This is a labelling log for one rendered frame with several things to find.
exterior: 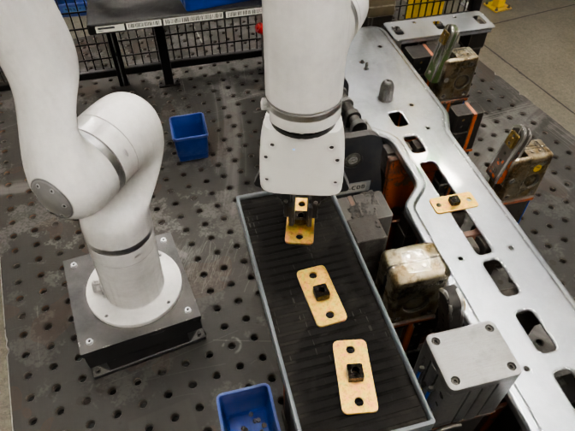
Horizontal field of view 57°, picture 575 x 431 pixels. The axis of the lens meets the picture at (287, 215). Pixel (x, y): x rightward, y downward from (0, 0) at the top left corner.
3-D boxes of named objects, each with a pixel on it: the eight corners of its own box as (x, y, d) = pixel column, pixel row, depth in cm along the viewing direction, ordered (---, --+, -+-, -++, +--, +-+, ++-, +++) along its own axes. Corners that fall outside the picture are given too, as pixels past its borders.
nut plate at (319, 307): (348, 320, 62) (349, 314, 61) (317, 328, 61) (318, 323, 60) (323, 265, 67) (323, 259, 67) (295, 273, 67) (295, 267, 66)
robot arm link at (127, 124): (68, 241, 92) (26, 135, 74) (130, 174, 104) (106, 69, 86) (127, 265, 89) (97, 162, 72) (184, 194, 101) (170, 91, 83)
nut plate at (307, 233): (313, 245, 70) (313, 239, 69) (284, 244, 70) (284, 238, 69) (315, 199, 75) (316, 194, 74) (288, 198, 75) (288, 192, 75)
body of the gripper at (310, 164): (253, 126, 56) (258, 199, 65) (349, 131, 56) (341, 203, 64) (261, 86, 61) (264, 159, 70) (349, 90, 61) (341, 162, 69)
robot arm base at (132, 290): (90, 338, 100) (64, 283, 86) (84, 260, 112) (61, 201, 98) (189, 315, 105) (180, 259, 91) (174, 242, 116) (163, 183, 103)
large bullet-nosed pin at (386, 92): (393, 107, 120) (398, 82, 115) (380, 109, 119) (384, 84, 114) (388, 99, 122) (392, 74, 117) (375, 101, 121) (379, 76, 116)
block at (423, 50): (429, 142, 155) (451, 56, 135) (394, 148, 154) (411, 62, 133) (416, 122, 162) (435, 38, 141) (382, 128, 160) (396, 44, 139)
